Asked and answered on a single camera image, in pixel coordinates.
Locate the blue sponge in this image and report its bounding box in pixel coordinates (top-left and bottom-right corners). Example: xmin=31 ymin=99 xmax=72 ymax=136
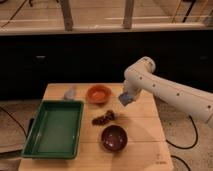
xmin=118 ymin=92 xmax=134 ymax=106

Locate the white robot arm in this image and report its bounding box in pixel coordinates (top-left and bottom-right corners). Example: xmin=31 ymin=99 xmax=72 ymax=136
xmin=119 ymin=56 xmax=213 ymax=128

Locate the green plastic tray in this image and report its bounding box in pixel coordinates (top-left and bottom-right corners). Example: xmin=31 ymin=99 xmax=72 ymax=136
xmin=22 ymin=100 xmax=84 ymax=159

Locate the orange bowl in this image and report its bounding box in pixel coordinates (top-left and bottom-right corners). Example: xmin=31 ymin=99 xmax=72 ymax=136
xmin=86 ymin=85 xmax=111 ymax=104

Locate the brown grape bunch toy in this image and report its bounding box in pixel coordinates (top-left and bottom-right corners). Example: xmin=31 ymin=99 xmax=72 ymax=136
xmin=92 ymin=110 xmax=115 ymax=125

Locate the small grey cloth object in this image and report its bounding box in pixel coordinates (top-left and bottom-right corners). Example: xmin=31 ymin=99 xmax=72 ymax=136
xmin=64 ymin=87 xmax=76 ymax=100

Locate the dark purple bowl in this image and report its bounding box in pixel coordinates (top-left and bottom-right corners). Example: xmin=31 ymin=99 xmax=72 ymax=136
xmin=101 ymin=125 xmax=128 ymax=152

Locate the white table leg right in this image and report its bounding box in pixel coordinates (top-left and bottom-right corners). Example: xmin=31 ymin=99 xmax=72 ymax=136
xmin=123 ymin=0 xmax=134 ymax=29

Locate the white table leg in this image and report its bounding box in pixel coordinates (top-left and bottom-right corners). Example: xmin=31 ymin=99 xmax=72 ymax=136
xmin=59 ymin=0 xmax=73 ymax=31
xmin=123 ymin=0 xmax=134 ymax=29

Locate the white table leg left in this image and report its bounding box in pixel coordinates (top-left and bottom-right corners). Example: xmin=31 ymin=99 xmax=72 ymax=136
xmin=59 ymin=0 xmax=73 ymax=31

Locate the black floor cable right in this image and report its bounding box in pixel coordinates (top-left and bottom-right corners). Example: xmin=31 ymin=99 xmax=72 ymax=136
xmin=165 ymin=114 xmax=200 ymax=150

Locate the black floor cable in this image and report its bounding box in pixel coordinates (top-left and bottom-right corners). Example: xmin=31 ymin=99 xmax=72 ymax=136
xmin=0 ymin=106 xmax=28 ymax=138
xmin=165 ymin=114 xmax=200 ymax=150

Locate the black floor cable left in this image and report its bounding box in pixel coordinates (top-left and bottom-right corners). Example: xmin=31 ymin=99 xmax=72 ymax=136
xmin=0 ymin=106 xmax=28 ymax=138

